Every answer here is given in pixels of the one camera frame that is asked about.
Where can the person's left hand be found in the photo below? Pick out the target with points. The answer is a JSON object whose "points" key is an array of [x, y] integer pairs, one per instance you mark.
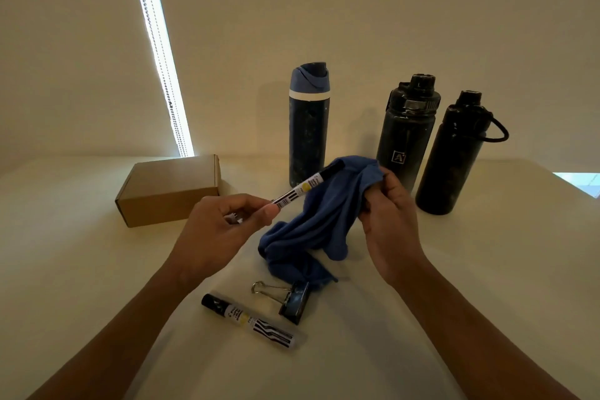
{"points": [[211, 240]]}

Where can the person's right hand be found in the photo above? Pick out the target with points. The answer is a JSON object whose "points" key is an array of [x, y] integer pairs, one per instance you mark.
{"points": [[394, 235]]}

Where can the brown paper box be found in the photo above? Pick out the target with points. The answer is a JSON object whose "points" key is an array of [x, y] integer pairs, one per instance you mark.
{"points": [[168, 184]]}

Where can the blue cloth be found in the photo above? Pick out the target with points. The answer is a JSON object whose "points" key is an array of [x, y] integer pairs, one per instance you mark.
{"points": [[323, 221]]}

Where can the black white striped marker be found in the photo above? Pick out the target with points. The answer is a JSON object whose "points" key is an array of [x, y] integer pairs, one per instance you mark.
{"points": [[248, 320], [304, 185]]}

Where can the black grey gradient bottle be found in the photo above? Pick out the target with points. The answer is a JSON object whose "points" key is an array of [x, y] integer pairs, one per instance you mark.
{"points": [[405, 132]]}

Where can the black binder clip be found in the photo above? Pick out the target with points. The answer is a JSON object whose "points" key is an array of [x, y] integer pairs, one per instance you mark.
{"points": [[295, 303]]}

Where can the navy bottle with blue lid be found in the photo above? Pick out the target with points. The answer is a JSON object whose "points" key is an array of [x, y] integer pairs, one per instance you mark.
{"points": [[308, 132]]}

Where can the person's right forearm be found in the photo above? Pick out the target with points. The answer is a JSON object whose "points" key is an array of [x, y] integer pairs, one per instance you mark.
{"points": [[478, 348]]}

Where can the person's left forearm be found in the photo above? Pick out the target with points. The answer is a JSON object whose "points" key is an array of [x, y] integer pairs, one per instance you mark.
{"points": [[108, 348]]}

